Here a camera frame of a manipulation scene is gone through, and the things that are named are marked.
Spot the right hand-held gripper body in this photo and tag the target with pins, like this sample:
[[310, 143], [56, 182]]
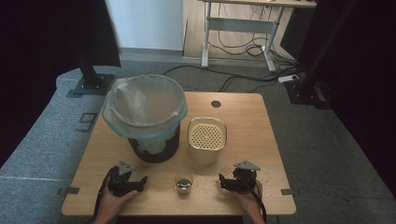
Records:
[[244, 179]]

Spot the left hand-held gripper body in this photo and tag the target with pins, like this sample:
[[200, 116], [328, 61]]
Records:
[[120, 180]]

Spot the person's right hand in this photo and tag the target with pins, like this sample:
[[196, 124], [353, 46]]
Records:
[[250, 200]]

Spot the person's left hand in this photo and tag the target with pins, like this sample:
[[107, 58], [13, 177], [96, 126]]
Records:
[[112, 202]]

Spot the scattered brown crumbs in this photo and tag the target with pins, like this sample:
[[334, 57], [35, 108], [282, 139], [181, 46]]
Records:
[[209, 182]]

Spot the beige square container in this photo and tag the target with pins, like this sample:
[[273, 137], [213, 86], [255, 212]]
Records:
[[204, 155]]

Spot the black mesh trash bin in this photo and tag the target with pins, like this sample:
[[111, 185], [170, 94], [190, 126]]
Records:
[[155, 152]]

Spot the small clear glass cup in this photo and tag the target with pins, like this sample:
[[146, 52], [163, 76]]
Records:
[[183, 184]]

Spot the grey tape strip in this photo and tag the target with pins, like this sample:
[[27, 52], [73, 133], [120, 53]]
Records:
[[69, 190], [287, 191]]

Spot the beige perforated strainer insert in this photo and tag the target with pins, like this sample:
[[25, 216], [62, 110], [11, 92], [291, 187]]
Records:
[[206, 136]]

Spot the dark tape floor marking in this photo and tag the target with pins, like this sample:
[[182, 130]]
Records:
[[87, 122]]

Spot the translucent plastic bin liner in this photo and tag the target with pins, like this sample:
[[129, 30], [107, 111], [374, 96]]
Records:
[[146, 102]]

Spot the black metal stand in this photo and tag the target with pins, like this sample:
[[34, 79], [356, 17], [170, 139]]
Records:
[[91, 79], [303, 88]]

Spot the white power strip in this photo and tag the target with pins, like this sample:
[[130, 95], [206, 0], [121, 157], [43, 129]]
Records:
[[288, 78]]

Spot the black curtain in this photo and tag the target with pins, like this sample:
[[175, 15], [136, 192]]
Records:
[[46, 37]]

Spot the white metal frame desk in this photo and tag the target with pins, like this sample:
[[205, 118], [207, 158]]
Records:
[[239, 25]]

